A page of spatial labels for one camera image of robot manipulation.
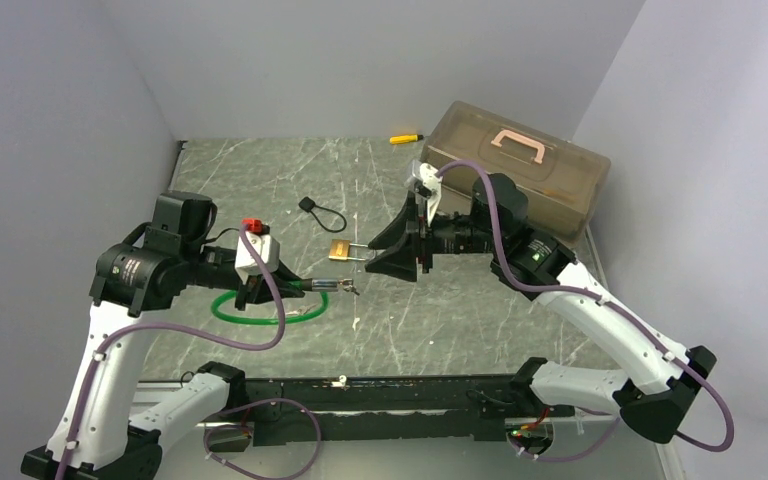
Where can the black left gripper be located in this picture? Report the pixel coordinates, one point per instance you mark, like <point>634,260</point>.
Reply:
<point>259,288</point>

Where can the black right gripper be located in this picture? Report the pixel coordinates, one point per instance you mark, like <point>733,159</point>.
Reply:
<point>399,261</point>

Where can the brass padlock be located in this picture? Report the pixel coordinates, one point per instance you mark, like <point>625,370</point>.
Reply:
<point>343,250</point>

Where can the silver key bunch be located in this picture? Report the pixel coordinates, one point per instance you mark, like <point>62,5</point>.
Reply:
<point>348,285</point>

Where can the small silver key pair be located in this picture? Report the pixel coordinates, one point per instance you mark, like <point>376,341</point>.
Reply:
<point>301,311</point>

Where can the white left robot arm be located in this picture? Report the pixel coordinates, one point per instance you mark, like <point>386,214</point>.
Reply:
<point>136,280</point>

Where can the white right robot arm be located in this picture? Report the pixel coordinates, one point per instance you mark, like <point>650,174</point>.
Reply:
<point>656,380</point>

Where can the yellow screwdriver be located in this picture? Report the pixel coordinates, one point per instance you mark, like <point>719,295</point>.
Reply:
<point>405,139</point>

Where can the translucent brown toolbox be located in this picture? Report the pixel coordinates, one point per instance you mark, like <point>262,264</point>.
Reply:
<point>561,179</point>

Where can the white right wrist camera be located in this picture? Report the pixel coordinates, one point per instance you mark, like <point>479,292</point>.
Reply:
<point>424,182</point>

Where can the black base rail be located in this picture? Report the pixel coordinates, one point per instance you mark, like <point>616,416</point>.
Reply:
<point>482,407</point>

